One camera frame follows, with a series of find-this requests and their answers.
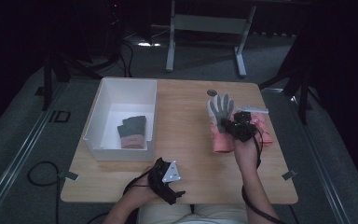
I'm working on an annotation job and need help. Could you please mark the white box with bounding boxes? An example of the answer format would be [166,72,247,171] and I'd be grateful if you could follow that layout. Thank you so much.
[82,77,158,163]

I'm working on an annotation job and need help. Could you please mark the pink padded ski glove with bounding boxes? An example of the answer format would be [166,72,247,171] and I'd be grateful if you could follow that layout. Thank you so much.
[206,92,236,154]
[250,112,275,146]

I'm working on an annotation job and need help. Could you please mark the metal floor rail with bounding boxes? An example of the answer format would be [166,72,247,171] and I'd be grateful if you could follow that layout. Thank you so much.
[0,79,70,224]
[260,88,352,224]

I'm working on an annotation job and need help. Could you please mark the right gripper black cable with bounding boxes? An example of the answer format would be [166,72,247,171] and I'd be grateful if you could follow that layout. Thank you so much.
[241,129,288,224]

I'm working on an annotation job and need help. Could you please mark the gray knitted glove pink cuff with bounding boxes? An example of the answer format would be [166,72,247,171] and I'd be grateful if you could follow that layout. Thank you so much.
[117,115,147,150]

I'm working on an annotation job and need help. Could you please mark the person's beige trousers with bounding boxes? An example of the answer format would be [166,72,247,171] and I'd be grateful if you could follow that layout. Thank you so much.
[136,203,250,224]

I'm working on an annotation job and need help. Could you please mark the black equipment stand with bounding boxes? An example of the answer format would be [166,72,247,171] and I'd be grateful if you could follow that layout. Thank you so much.
[34,50,104,112]

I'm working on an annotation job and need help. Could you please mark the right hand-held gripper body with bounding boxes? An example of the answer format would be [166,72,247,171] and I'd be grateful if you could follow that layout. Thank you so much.
[229,105,269,144]

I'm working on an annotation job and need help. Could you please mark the white metal stand frame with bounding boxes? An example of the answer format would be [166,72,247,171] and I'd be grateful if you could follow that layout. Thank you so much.
[165,0,257,78]

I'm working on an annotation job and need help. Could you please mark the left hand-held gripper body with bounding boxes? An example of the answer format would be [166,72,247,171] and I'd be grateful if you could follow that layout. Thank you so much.
[147,157,187,206]

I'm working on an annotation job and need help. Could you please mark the black chair base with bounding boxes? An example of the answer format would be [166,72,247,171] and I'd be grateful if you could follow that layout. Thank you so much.
[258,46,324,126]

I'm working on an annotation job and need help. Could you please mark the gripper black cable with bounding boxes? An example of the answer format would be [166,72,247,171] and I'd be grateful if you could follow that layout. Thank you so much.
[122,174,153,196]
[241,129,288,224]

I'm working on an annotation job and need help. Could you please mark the gray tape piece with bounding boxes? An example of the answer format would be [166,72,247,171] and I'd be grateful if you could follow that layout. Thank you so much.
[59,170,80,182]
[281,169,298,181]

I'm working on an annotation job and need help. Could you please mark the bundle of black floor cables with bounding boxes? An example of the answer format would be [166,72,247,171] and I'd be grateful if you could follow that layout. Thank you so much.
[89,31,135,78]

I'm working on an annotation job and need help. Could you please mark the black floor cable loop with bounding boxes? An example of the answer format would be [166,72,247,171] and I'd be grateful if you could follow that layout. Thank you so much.
[27,161,61,224]

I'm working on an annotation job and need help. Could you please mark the person's left hand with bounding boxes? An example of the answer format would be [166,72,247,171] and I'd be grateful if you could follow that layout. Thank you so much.
[125,166,160,203]

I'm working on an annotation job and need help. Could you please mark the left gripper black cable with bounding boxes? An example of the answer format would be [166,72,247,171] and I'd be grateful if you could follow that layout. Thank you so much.
[122,174,153,196]

